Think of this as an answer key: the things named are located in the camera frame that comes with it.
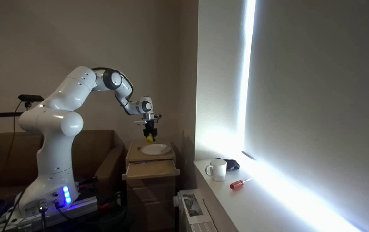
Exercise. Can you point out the white mug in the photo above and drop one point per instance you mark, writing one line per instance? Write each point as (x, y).
(218, 170)

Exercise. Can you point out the camera on mount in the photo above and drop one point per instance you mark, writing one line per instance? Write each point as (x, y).
(30, 98)

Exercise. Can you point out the white plate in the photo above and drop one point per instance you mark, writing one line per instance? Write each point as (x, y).
(155, 149)

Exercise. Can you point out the window blind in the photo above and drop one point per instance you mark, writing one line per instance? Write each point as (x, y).
(320, 96)

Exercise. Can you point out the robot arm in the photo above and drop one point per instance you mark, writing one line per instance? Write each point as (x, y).
(58, 129)

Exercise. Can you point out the wooden cabinet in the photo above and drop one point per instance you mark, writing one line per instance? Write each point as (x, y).
(150, 193)

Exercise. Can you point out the dark sock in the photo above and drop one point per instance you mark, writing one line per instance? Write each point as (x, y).
(232, 164)

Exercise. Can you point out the yellow mango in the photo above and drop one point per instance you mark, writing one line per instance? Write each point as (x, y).
(149, 139)

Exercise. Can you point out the white heater unit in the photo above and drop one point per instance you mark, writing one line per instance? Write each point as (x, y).
(193, 211)

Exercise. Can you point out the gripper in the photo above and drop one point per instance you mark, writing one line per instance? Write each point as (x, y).
(149, 125)

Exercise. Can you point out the flat wooden drawer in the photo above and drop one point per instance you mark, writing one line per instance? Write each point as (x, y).
(151, 169)

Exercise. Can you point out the brown sofa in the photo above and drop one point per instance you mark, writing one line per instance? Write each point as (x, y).
(97, 151)

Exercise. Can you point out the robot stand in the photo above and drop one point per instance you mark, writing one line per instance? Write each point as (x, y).
(84, 206)

